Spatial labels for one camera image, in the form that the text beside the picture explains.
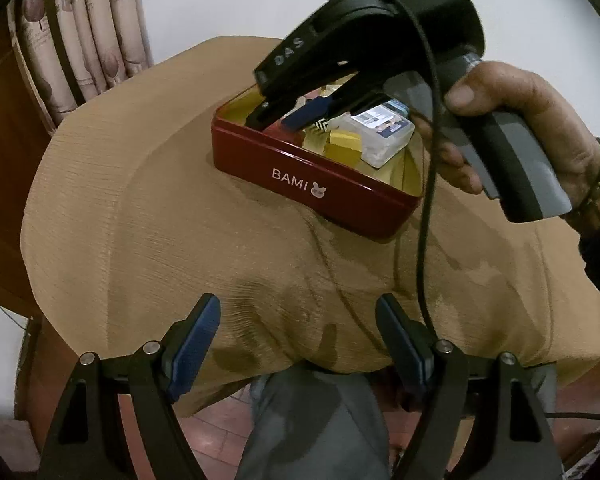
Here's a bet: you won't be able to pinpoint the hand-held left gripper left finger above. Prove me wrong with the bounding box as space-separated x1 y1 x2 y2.
37 294 221 480

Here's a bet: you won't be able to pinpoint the red wooden block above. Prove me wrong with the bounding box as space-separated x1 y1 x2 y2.
279 120 307 147

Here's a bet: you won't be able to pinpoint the tan tablecloth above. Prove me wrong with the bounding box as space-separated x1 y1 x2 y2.
21 36 600 418

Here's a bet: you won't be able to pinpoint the yellow wooden block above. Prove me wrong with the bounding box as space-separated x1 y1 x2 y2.
322 130 364 167

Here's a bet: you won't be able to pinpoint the patterned curtain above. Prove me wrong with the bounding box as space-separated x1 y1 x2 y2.
9 0 154 132

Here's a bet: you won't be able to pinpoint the clear labelled plastic box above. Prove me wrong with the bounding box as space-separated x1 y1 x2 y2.
325 102 415 169

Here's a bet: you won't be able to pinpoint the red tin box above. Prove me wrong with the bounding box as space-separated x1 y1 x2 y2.
211 80 424 242

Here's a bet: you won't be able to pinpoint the black cable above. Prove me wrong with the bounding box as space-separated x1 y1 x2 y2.
380 0 600 423

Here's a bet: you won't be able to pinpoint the person's right hand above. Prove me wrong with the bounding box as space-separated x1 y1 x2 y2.
420 60 600 216

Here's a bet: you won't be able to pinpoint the beaded bracelet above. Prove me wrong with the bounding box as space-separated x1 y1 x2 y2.
564 137 600 222

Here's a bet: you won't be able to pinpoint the brown wooden furniture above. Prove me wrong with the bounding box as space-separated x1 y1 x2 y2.
0 35 61 321

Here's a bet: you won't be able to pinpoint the person's grey trousers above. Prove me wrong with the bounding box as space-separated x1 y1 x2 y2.
239 360 558 480

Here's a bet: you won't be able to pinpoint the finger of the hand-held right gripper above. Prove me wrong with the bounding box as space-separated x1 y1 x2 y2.
245 95 332 133
330 91 388 117

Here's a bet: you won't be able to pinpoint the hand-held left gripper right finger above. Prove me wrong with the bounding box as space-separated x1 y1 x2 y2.
376 294 563 480

